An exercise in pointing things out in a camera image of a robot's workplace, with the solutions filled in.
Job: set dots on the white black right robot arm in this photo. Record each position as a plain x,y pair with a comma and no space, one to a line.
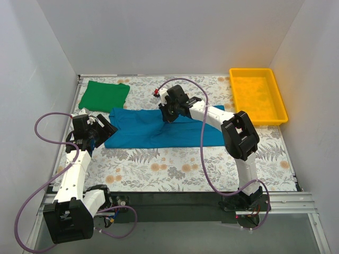
239,135

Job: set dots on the yellow plastic bin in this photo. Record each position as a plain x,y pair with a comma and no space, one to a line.
255,91

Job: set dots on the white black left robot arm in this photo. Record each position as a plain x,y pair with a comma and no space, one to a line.
70,216

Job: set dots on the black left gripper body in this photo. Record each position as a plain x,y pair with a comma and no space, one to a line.
105,126

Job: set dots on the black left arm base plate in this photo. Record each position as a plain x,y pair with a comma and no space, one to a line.
119,200

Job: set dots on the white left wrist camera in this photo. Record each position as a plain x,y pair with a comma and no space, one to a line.
90,119

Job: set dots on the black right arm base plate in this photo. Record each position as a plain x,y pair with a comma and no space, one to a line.
239,203

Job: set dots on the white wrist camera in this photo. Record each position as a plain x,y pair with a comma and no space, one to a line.
90,119
161,94

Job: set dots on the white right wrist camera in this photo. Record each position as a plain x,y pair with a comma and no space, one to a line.
161,94

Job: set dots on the blue t shirt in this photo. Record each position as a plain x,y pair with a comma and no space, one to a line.
145,129

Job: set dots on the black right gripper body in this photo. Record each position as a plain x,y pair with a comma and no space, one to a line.
168,112

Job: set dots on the aluminium frame rail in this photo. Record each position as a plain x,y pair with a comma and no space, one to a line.
195,223

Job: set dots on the green folded t shirt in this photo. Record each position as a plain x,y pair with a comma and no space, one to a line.
104,97

